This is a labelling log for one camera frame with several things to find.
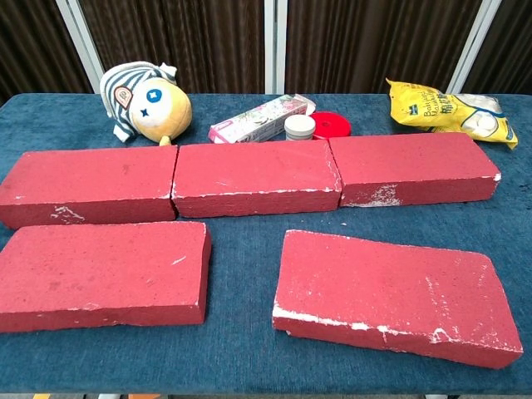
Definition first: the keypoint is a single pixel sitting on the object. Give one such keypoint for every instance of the blue table cloth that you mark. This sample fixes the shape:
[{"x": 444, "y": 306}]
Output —
[{"x": 241, "y": 249}]

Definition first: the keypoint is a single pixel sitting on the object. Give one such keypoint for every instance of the small white round jar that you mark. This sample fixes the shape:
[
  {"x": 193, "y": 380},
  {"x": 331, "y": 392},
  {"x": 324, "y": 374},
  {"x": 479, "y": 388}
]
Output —
[{"x": 299, "y": 126}]

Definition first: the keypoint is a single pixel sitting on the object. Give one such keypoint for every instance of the floral pink white carton box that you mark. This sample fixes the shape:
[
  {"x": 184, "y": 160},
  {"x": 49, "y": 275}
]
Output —
[{"x": 257, "y": 118}]

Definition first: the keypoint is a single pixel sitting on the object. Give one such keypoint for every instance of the red round flat lid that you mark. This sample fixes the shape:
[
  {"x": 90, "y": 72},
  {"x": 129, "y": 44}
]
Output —
[{"x": 334, "y": 124}]

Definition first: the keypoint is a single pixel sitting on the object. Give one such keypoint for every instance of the yellow plush toy striped hat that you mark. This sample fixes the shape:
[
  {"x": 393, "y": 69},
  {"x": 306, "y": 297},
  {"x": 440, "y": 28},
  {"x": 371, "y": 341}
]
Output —
[{"x": 162, "y": 112}]

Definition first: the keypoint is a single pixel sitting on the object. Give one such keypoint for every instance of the yellow marshmallow snack bag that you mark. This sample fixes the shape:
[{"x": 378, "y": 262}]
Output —
[{"x": 420, "y": 110}]

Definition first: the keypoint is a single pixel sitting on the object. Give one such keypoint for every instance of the dark brown pleated curtain panel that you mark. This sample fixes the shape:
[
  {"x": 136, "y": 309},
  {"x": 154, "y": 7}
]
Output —
[
  {"x": 33, "y": 41},
  {"x": 174, "y": 41},
  {"x": 374, "y": 41},
  {"x": 515, "y": 50}
]

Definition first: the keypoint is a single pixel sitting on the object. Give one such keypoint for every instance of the white screen frame post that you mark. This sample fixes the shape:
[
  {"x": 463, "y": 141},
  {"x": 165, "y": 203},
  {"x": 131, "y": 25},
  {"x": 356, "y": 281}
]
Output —
[
  {"x": 79, "y": 41},
  {"x": 275, "y": 41},
  {"x": 474, "y": 41}
]

